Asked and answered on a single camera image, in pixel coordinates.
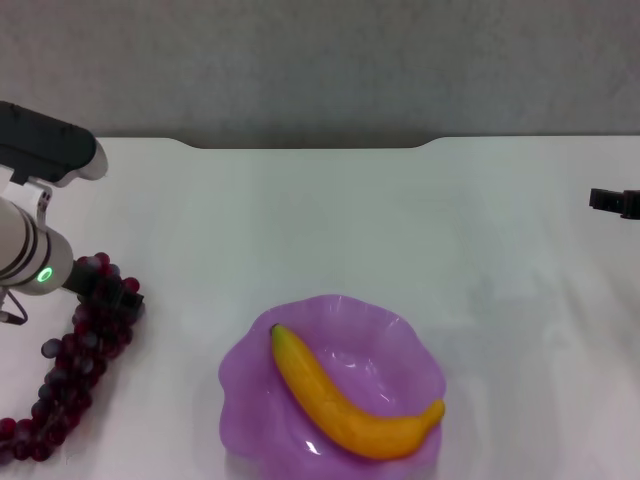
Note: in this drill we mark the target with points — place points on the dark red grape bunch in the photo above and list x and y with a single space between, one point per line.
75 365

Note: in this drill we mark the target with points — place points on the purple wavy plastic plate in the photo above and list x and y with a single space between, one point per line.
380 340

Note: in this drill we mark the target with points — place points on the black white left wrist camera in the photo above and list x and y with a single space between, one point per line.
50 140

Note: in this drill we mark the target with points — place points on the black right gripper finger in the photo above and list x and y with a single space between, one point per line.
612 202

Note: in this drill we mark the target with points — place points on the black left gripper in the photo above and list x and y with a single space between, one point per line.
90 285

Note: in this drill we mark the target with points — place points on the yellow banana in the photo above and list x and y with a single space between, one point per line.
310 380

